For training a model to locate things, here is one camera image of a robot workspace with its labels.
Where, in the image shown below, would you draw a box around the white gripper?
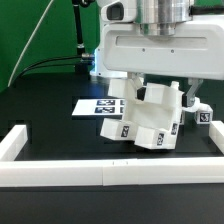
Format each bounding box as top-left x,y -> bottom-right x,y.
99,0 -> 224,107

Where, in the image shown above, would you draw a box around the white chair seat part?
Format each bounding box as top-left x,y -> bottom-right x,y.
120,83 -> 184,150

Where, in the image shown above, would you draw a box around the white chair backrest frame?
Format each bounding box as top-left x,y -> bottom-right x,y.
108,79 -> 213,113

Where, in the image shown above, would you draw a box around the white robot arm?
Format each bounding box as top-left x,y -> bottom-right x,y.
94,0 -> 224,105

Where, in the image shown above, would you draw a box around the white U-shaped obstacle fence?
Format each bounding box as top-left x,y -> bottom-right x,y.
0,125 -> 224,187

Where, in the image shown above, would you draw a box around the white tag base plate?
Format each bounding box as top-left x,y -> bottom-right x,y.
72,99 -> 125,116

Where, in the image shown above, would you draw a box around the black camera pole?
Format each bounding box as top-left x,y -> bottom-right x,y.
71,0 -> 85,55

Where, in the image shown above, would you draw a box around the black cables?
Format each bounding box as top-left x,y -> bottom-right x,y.
14,53 -> 96,79

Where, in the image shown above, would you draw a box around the white cable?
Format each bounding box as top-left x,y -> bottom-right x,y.
6,0 -> 54,88

